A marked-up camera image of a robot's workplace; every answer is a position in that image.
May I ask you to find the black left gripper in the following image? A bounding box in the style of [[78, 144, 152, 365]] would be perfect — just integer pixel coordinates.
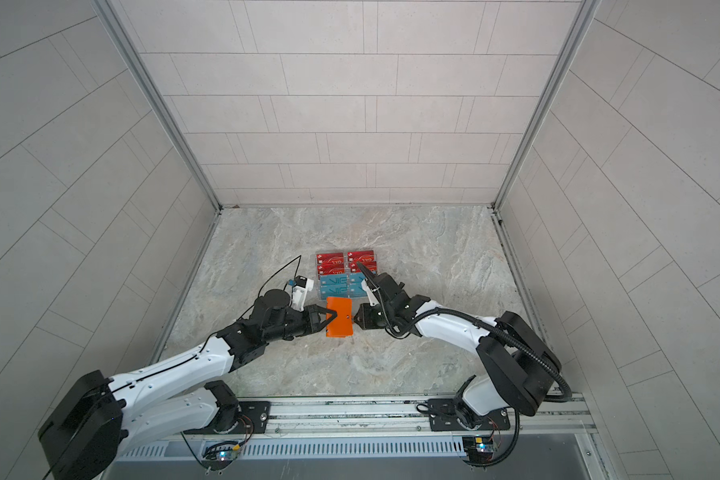
[[262, 306, 339, 345]]

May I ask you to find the orange card holder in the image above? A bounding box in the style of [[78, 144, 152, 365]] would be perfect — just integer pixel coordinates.
[[326, 297, 354, 338]]

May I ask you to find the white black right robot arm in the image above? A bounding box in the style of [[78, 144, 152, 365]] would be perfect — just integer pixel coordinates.
[[354, 263, 573, 429]]

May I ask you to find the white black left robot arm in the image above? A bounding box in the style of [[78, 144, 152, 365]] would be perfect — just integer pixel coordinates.
[[38, 290, 338, 479]]

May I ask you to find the teal card right stack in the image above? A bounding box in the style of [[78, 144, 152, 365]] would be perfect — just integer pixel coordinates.
[[348, 272, 367, 298]]

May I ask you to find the teal card stack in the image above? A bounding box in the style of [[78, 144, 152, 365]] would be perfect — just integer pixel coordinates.
[[348, 272, 367, 298], [319, 274, 349, 300]]

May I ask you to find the teal card left stack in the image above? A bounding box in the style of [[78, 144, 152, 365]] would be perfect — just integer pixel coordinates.
[[319, 274, 349, 300]]

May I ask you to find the red card right stack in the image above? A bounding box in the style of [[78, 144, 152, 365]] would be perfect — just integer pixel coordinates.
[[347, 250, 378, 273]]

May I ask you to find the red card stack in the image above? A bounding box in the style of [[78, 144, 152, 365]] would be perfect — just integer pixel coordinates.
[[347, 250, 378, 273], [316, 252, 346, 276]]

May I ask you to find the red card left stack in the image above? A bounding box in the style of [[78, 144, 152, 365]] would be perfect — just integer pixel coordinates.
[[316, 252, 346, 276]]

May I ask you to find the vent grille strip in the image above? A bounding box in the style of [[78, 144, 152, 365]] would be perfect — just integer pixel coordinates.
[[121, 436, 466, 461]]

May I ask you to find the left circuit board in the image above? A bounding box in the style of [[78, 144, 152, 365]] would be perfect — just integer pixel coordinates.
[[202, 441, 242, 471]]

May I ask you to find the circuit board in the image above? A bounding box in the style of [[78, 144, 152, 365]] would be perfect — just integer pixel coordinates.
[[462, 436, 497, 467], [202, 441, 242, 471]]

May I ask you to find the right circuit board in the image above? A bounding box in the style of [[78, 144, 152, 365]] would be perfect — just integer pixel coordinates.
[[462, 436, 497, 467]]

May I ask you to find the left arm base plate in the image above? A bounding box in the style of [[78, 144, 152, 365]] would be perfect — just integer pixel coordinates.
[[185, 401, 272, 435]]

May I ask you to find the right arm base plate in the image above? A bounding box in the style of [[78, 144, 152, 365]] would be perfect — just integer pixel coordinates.
[[417, 398, 511, 432]]

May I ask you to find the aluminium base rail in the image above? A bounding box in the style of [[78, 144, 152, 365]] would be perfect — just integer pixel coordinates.
[[104, 392, 598, 445]]

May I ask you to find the aluminium corner post right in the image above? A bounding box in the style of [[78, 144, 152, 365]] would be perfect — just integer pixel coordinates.
[[493, 0, 601, 210]]

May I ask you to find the aluminium corner post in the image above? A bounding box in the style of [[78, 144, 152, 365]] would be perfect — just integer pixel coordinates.
[[92, 0, 223, 211], [493, 0, 601, 210]]

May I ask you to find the aluminium corner post left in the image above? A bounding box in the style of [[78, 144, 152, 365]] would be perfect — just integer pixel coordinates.
[[92, 0, 223, 211]]

